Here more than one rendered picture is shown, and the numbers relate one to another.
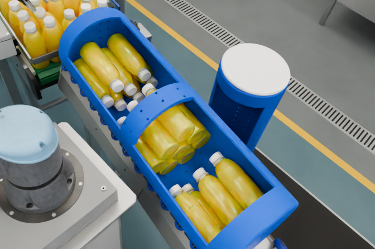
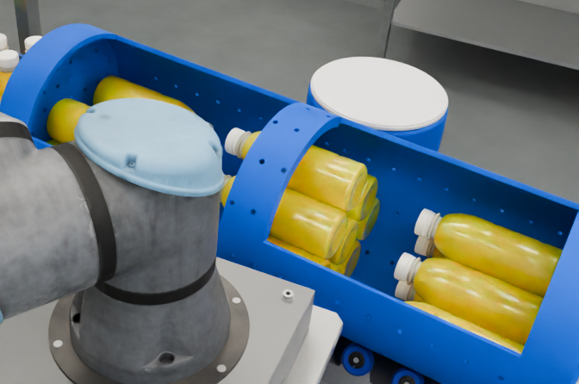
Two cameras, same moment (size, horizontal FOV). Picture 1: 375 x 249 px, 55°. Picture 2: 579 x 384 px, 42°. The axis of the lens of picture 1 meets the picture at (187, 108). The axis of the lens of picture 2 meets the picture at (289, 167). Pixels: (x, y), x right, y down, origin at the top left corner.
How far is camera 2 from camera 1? 0.45 m
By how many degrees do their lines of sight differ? 21
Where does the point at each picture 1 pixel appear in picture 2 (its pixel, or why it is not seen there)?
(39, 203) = (193, 340)
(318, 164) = not seen: hidden behind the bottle
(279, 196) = not seen: outside the picture
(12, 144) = (164, 151)
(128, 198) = (325, 322)
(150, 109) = (280, 151)
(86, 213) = (286, 346)
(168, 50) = not seen: hidden behind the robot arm
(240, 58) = (345, 83)
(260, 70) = (389, 92)
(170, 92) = (301, 115)
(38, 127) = (189, 122)
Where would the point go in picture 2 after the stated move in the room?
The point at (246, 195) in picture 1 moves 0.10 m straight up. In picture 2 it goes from (526, 254) to (548, 194)
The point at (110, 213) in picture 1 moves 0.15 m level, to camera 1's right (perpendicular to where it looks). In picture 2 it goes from (308, 358) to (438, 341)
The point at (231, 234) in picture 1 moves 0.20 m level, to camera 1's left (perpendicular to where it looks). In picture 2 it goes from (564, 300) to (398, 321)
